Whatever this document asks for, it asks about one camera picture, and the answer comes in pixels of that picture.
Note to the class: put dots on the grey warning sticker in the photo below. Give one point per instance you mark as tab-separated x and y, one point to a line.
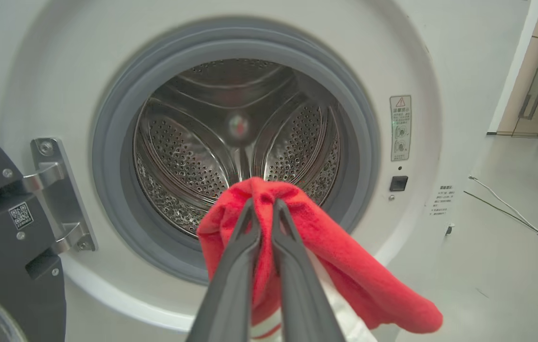
400	128

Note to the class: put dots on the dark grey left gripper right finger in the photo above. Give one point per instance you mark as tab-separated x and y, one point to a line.
302	294

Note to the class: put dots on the silver metal door hinge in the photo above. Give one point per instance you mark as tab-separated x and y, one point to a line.
55	190

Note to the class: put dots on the white front-load washing machine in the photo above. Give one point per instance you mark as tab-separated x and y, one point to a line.
60	71

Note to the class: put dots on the red and white garment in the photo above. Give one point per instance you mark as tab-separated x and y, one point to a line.
345	266

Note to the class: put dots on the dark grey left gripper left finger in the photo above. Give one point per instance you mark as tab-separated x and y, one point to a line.
231	294

